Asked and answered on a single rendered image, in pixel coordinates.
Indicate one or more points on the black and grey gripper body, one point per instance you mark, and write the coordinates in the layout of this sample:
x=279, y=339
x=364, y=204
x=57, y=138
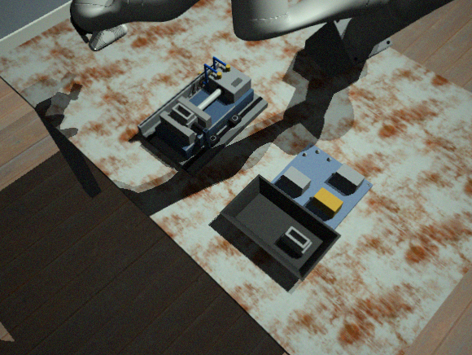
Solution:
x=100, y=39

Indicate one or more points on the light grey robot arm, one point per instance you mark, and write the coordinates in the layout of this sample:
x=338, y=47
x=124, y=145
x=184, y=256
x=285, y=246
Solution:
x=258, y=20

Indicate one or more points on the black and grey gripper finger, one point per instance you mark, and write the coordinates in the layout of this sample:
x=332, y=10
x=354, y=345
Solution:
x=85, y=38

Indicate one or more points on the yellow rectangular block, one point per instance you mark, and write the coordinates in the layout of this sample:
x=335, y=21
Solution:
x=326, y=202

